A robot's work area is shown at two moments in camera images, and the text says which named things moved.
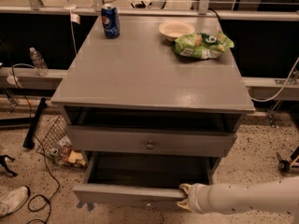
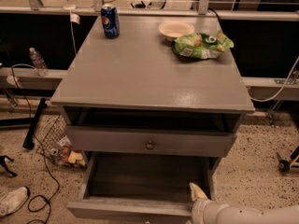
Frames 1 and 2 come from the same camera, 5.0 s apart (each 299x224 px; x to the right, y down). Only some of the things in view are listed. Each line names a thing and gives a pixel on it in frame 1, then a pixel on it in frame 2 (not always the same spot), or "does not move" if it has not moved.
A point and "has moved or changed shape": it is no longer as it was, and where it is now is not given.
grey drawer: (143, 175) has moved or changed shape
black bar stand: (28, 142) does not move
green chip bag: (202, 45) does not move
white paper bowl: (174, 29) does not move
